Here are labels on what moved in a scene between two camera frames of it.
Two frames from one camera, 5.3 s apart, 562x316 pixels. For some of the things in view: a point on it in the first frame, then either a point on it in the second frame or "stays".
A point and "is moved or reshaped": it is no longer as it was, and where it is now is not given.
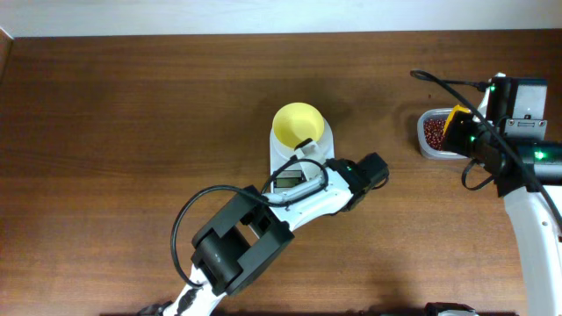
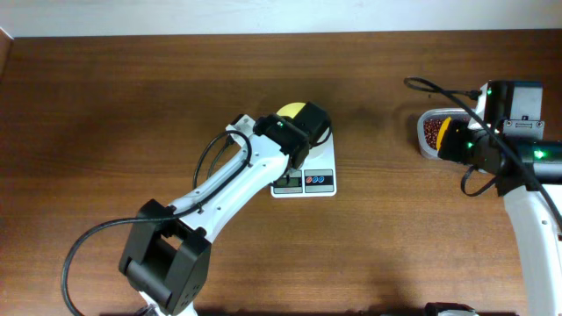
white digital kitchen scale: (288, 170) stays
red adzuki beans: (434, 132) stays
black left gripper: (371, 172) -> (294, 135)
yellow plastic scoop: (457, 108) is moved or reshaped
